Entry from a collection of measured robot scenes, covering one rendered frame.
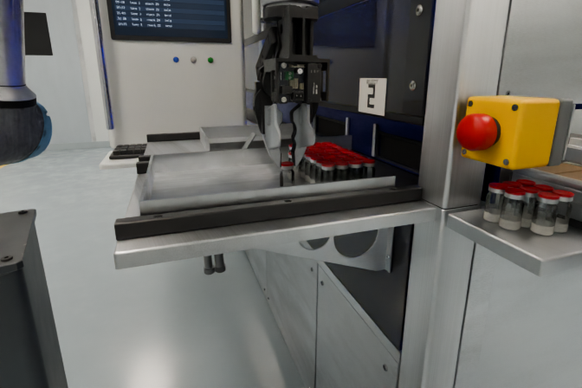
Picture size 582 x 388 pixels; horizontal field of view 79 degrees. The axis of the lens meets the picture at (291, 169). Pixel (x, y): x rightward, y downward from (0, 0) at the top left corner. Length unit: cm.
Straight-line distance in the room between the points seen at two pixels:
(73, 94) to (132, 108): 469
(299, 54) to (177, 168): 35
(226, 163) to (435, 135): 38
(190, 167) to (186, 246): 31
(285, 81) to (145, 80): 95
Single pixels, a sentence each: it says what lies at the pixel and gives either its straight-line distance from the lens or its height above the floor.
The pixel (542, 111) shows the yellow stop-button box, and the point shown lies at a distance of 44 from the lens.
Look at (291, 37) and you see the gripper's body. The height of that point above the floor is 110.
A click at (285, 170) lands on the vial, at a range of 52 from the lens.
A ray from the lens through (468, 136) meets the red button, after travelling 42.
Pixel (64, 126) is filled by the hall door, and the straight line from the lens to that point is 613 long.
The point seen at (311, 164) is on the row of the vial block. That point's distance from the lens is 56.
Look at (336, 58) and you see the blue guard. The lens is 76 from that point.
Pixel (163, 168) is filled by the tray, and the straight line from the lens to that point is 69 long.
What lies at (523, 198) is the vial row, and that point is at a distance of 48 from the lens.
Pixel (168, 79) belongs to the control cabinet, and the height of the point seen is 104.
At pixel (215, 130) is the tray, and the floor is 90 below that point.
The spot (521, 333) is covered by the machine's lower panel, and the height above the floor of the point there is 63.
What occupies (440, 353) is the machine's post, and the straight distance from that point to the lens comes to 64.
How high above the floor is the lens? 105
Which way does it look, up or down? 15 degrees down
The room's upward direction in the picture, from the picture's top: straight up
